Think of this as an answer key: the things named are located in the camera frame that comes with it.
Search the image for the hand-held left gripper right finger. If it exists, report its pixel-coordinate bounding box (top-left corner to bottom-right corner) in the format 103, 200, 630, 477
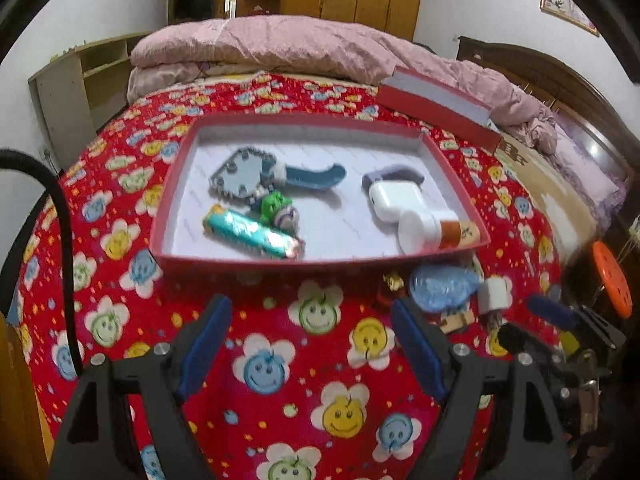
390, 297, 576, 480

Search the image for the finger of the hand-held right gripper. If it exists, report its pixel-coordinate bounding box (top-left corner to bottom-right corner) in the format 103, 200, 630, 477
497, 322, 566, 377
527, 295, 576, 328

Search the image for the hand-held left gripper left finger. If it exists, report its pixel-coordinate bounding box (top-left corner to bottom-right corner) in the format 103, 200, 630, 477
47, 294, 233, 480

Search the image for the white jar orange label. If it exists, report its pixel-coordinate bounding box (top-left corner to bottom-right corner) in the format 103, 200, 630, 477
397, 209, 481, 255

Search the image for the teal candy tube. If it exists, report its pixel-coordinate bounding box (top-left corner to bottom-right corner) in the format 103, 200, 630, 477
201, 204, 306, 261

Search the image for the red cardboard box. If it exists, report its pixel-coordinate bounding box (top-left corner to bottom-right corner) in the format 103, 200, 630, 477
150, 112, 492, 275

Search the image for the white earbud case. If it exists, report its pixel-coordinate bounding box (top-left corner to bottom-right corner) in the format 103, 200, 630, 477
369, 180, 426, 226

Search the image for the hexagonal hand mirror blue handle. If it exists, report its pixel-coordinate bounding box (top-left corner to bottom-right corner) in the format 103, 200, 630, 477
209, 146, 347, 205

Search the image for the wooden block piece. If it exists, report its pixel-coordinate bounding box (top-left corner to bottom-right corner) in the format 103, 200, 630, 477
440, 307, 476, 335

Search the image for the white charger plug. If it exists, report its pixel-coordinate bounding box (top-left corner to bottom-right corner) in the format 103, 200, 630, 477
477, 276, 513, 331

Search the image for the orange plastic stool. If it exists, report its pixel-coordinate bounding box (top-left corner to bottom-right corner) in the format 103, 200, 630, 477
587, 241, 633, 318

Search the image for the gold wrapped candy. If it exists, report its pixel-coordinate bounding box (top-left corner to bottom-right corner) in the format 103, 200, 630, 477
382, 272, 406, 306

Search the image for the red smiley flower blanket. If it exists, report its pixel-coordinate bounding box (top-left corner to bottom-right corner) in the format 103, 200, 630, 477
10, 74, 571, 480

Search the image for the beige printed bedsheet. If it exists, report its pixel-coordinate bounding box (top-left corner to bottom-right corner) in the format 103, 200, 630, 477
492, 130, 601, 266

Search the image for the purple pillow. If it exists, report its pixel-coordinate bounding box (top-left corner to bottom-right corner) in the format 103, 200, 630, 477
550, 110, 621, 221

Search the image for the small green toy figure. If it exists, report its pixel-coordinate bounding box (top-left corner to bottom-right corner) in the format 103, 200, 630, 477
259, 191, 301, 236

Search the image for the brown wooden furniture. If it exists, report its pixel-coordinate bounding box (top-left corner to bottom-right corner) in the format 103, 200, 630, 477
0, 310, 53, 480

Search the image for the dark wooden headboard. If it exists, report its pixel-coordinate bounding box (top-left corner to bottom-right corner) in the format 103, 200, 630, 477
457, 36, 640, 221

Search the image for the red cardboard box lid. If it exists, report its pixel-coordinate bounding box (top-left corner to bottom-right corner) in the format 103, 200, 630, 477
376, 65, 502, 153

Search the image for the pale green wooden shelf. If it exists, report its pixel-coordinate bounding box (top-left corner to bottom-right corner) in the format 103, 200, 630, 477
27, 32, 151, 171

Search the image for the pink quilt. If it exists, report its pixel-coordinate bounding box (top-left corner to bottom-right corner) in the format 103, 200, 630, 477
126, 15, 558, 156

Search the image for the thick black cable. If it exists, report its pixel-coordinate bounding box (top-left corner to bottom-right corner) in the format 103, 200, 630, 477
0, 147, 85, 378

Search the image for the framed wall picture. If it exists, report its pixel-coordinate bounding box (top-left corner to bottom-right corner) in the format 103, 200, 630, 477
540, 0, 601, 37

